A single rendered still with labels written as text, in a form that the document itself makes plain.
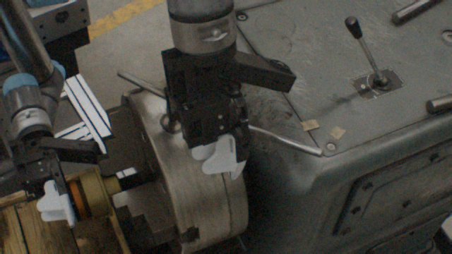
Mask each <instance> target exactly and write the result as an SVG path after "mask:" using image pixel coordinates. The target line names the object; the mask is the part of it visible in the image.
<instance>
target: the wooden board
mask: <svg viewBox="0 0 452 254"><path fill-rule="evenodd" d="M95 167H97V165H95ZM93 168H94V167H92V168H89V170H84V171H80V172H78V173H75V174H70V175H68V176H65V179H66V177H68V178H67V179H66V182H69V181H70V180H73V179H75V180H78V179H79V177H78V176H77V175H78V174H79V175H81V174H84V173H87V172H89V171H93ZM86 171H87V172H86ZM43 197H44V195H43V196H42V197H40V199H36V200H33V201H31V202H27V198H26V195H25V191H24V190H22V191H20V192H15V193H12V194H10V195H7V196H5V197H2V198H0V247H1V248H0V254H29V253H28V248H29V251H30V254H79V253H78V249H79V251H80V254H97V253H98V252H99V253H98V254H107V252H109V253H110V254H116V253H117V254H131V250H130V248H129V245H128V243H127V241H126V239H125V237H124V234H123V231H122V229H121V226H120V223H119V220H118V219H117V216H116V214H115V211H114V208H113V207H112V211H113V214H114V215H113V216H110V215H107V217H106V216H104V217H106V218H104V217H101V218H102V219H101V218H98V219H93V218H92V217H89V219H88V221H87V222H86V223H85V222H77V221H75V224H74V227H73V228H71V229H72V230H73V233H74V236H75V238H76V242H77V244H78V249H77V246H76V242H75V240H74V237H73V234H72V231H71V230H70V227H69V228H68V226H67V224H69V223H68V220H67V219H62V220H56V221H55V222H54V221H50V222H46V221H45V220H43V219H42V218H41V214H42V212H40V211H39V210H38V209H37V202H38V201H39V200H41V199H42V198H43ZM2 200H3V202H2ZM20 202H21V203H20ZM22 202H23V203H22ZM18 204H19V207H22V208H18V212H19V216H20V220H19V216H18V212H17V209H14V208H16V205H17V207H18ZM25 204H26V205H25ZM8 208H9V209H8ZM13 209H14V210H13ZM1 218H2V219H1ZM100 219H101V220H100ZM105 220H108V221H107V222H106V221H105ZM20 221H21V224H22V228H23V231H22V229H21V225H20ZM89 221H90V223H89ZM98 222H101V224H100V223H98ZM103 222H105V223H103ZM4 225H5V226H4ZM7 227H8V228H7ZM84 227H85V228H84ZM108 227H109V228H110V229H109V228H108ZM3 228H4V229H3ZM67 228H68V229H67ZM83 228H84V229H83ZM107 229H108V230H107ZM91 230H92V231H91ZM109 230H110V231H109ZM95 231H97V232H96V233H95V234H94V232H95ZM111 231H113V232H111ZM23 232H24V234H26V235H25V238H26V240H27V243H28V247H27V245H26V242H24V243H22V240H23V241H25V238H24V236H23ZM117 232H118V233H117ZM9 233H10V234H11V235H9ZM86 234H87V235H88V236H86ZM21 235H22V236H21ZM80 235H81V236H80ZM78 236H80V237H81V238H83V239H85V240H83V239H79V237H78ZM92 237H93V238H92ZM95 237H96V238H95ZM113 237H114V240H113ZM115 237H116V238H115ZM94 238H95V239H94ZM108 238H109V240H108ZM110 239H111V240H110ZM114 242H116V243H114ZM88 243H90V245H91V246H90V245H89V244H88ZM113 243H114V244H113ZM110 244H113V245H112V246H114V247H115V248H114V247H113V248H112V246H111V245H110ZM125 244H126V245H125ZM88 246H89V247H88ZM103 246H104V248H102V247H103ZM117 246H118V247H117ZM116 247H117V249H116ZM91 248H93V249H92V250H91ZM98 249H101V250H98ZM115 249H116V250H115ZM114 251H115V253H113V252H114ZM93 252H94V253H93ZM109 253H108V254H109Z"/></svg>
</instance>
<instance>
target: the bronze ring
mask: <svg viewBox="0 0 452 254"><path fill-rule="evenodd" d="M78 177H79V179H78V180H75V179H73V180H70V181H69V182H66V183H65V187H66V191H67V193H68V196H69V198H70V200H71V204H72V207H73V211H74V212H75V215H76V219H77V222H84V221H85V220H88V218H89V217H92V218H93V219H98V218H101V217H104V216H106V215H110V216H113V215H114V214H113V211H112V207H114V205H113V201H112V196H113V195H116V194H117V193H121V192H123V191H122V189H121V184H120V182H119V179H118V177H117V173H115V174H111V175H109V176H103V174H100V172H99V170H98V168H97V167H94V168H93V171H89V172H87V173H84V174H81V175H78Z"/></svg>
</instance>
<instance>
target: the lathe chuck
mask: <svg viewBox="0 0 452 254"><path fill-rule="evenodd" d="M151 84H153V85H155V86H157V87H158V88H160V89H162V90H164V87H166V86H167V84H166V80H161V81H157V82H155V83H151ZM139 91H141V93H138V94H131V93H132V92H139ZM129 94H131V95H129ZM127 95H129V97H128V99H129V104H130V106H131V111H132V114H133V119H134V121H135V125H136V126H137V130H138V134H139V137H140V140H141V144H142V147H143V152H144V155H145V158H146V160H147V161H146V163H145V164H141V165H138V166H136V169H137V172H141V171H143V170H146V169H151V171H152V174H153V177H154V180H155V185H156V187H157V188H158V190H159V192H160V194H161V196H162V199H163V200H164V202H165V205H166V207H167V208H168V210H169V213H170V214H171V216H172V219H173V221H174V223H175V225H177V228H178V230H179V233H181V234H182V233H184V232H187V230H186V228H189V227H191V226H194V227H195V228H196V234H197V238H195V239H194V241H192V242H190V243H188V242H184V243H181V242H180V240H179V238H178V237H177V238H176V239H172V240H171V241H167V242H168V244H169V246H170V248H172V250H173V251H174V253H175V254H190V253H193V252H195V251H198V250H201V249H203V248H206V247H208V246H211V245H214V244H216V243H219V241H223V240H225V239H227V238H228V236H229V234H230V207H229V203H228V198H227V191H226V188H225V182H224V179H223V176H222V172H220V173H215V174H205V173H204V172H203V170H202V169H201V167H202V166H203V163H204V162H205V161H206V160H207V159H205V160H196V159H194V157H193V155H191V151H192V150H193V149H190V150H189V148H188V145H187V143H186V141H185V140H184V139H183V133H182V128H181V129H180V130H178V131H175V132H171V131H168V130H166V129H165V127H164V126H163V124H162V122H163V119H164V118H165V117H166V106H167V103H166V100H164V99H162V98H161V97H158V96H157V95H155V94H153V93H151V92H149V91H147V90H144V89H143V88H141V87H139V88H136V89H134V90H129V91H126V92H123V94H122V96H121V105H123V104H127V102H126V98H125V96H127Z"/></svg>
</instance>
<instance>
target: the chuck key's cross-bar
mask: <svg viewBox="0 0 452 254"><path fill-rule="evenodd" d="M117 75H118V76H119V77H121V78H123V79H125V80H127V81H129V82H131V83H134V84H136V85H137V86H139V87H141V88H143V89H144V90H147V91H149V92H151V93H153V94H155V95H157V96H158V97H161V98H162V99H164V100H166V99H165V91H164V90H162V89H160V88H158V87H157V86H155V85H153V84H151V83H149V82H147V81H144V80H142V79H140V78H138V77H136V76H134V75H132V74H130V73H127V72H126V71H125V70H123V69H121V68H120V69H119V70H118V72H117ZM249 134H252V135H255V136H258V137H261V138H263V139H265V140H268V141H271V142H274V143H277V144H280V145H284V146H287V147H291V148H294V150H298V151H300V152H305V153H307V154H310V155H313V156H315V157H320V158H321V157H322V156H323V153H324V151H323V149H321V148H318V147H314V146H311V145H308V144H305V143H301V142H298V141H296V140H292V139H289V138H287V137H285V136H282V135H278V134H275V133H271V132H268V131H265V130H262V129H259V128H257V127H255V126H251V125H249Z"/></svg>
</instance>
